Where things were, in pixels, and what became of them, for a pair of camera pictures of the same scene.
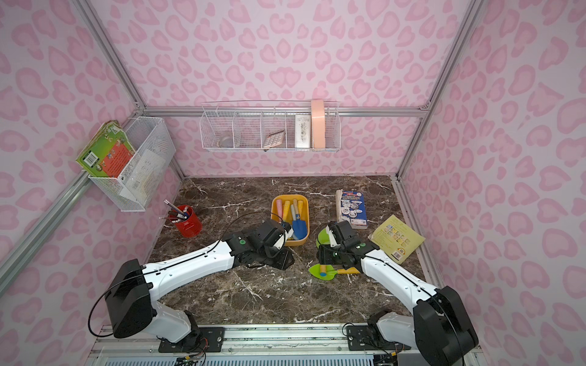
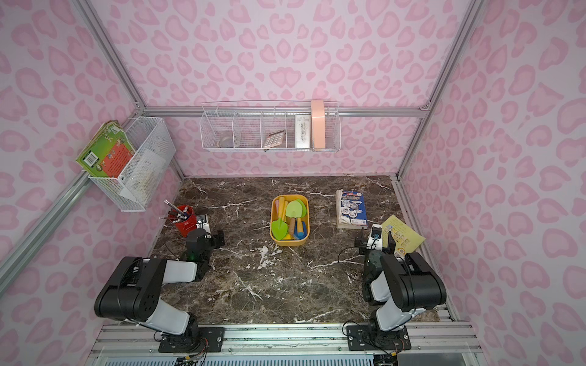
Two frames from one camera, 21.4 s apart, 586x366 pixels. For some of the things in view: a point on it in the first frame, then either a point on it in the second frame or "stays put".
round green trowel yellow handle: x=326 y=272 → x=304 y=207
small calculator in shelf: x=274 y=139 stays put
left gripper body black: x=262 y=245 → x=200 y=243
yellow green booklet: x=394 y=238 stays put
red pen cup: x=186 y=221 stays put
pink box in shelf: x=318 y=121 stays put
